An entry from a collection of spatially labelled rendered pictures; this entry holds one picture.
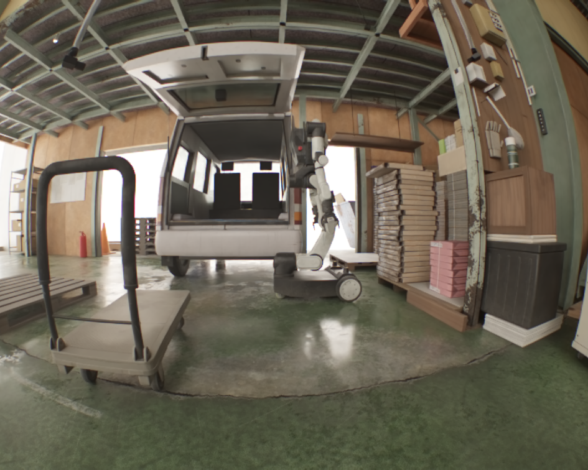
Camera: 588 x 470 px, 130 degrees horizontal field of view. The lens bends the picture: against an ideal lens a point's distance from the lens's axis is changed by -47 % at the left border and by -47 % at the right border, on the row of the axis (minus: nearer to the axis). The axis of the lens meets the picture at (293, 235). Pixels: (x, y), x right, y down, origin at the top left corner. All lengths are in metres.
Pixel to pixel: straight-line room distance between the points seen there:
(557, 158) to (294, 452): 2.29
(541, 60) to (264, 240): 2.91
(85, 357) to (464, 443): 1.08
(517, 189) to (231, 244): 2.18
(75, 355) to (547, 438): 1.37
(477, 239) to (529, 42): 1.83
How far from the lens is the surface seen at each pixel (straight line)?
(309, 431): 0.80
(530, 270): 1.40
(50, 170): 0.86
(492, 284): 1.58
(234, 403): 0.91
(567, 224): 2.20
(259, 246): 2.35
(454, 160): 2.41
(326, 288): 1.97
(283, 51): 1.78
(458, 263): 1.88
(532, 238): 1.40
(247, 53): 1.77
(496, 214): 1.55
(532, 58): 2.60
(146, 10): 3.33
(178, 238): 2.52
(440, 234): 4.06
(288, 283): 1.96
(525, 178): 1.42
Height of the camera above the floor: 0.57
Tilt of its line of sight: 2 degrees down
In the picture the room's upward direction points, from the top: straight up
